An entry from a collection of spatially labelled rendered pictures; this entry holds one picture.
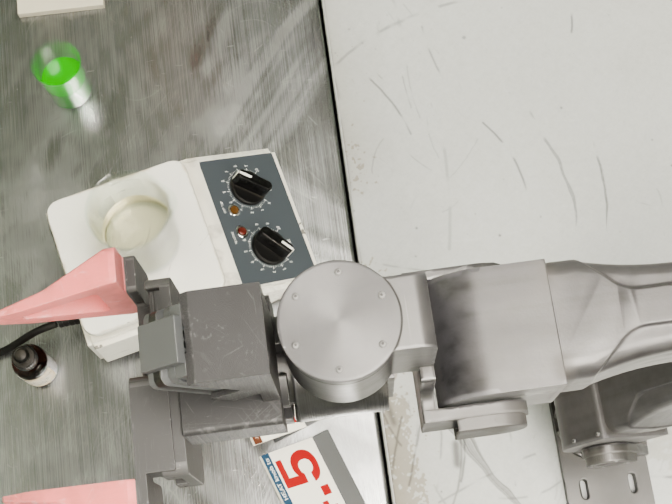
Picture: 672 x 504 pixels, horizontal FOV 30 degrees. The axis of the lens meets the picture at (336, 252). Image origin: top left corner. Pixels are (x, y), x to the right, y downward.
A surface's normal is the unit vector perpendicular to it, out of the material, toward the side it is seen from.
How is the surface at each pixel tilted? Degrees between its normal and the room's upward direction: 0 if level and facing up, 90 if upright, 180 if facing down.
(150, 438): 1
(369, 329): 1
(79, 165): 0
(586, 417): 60
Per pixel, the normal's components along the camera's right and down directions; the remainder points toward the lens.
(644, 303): -0.03, -0.28
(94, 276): -0.39, -0.21
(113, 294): 0.19, 0.94
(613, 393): -0.87, -0.03
